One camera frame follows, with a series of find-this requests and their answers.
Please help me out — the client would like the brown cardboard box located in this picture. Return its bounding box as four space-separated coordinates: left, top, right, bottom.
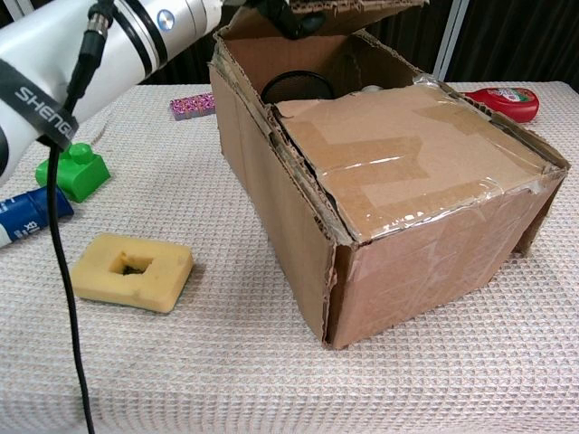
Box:
207 0 569 352

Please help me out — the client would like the pink patterned small box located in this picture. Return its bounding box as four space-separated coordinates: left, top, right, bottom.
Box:
169 92 214 122

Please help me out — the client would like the black velcro cable strap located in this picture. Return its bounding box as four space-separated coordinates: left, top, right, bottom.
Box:
0 58 81 150

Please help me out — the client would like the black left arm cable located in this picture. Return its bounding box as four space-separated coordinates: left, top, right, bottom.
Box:
44 0 117 434

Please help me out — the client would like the beige waffle tablecloth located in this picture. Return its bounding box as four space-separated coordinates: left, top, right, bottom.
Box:
0 80 579 434

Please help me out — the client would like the blue and white tube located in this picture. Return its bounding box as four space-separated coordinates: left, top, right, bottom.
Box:
0 185 75 249

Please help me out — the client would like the yellow sponge with hole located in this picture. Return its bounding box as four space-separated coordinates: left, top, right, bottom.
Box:
70 232 195 315

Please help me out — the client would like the green toy block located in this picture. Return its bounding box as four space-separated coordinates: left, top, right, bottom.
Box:
34 142 112 203

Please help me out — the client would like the red ketchup bottle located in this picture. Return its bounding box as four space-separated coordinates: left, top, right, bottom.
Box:
459 86 542 124

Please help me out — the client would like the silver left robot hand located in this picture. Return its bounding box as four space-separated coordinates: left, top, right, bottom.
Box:
260 0 327 41

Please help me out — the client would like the black mesh cup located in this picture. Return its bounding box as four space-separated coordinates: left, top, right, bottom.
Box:
261 71 336 104

